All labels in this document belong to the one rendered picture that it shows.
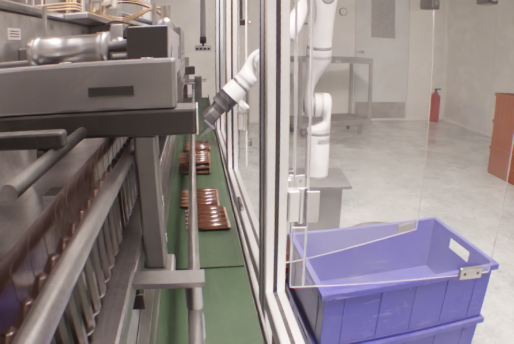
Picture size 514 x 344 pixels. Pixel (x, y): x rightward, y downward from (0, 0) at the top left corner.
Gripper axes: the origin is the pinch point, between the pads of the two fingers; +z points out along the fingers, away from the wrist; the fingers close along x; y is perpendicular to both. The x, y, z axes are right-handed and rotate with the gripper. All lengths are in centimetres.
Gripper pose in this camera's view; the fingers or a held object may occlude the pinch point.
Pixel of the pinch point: (200, 136)
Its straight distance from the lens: 147.0
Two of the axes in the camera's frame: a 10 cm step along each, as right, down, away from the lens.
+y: -6.9, -6.5, -3.2
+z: -7.0, 7.1, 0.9
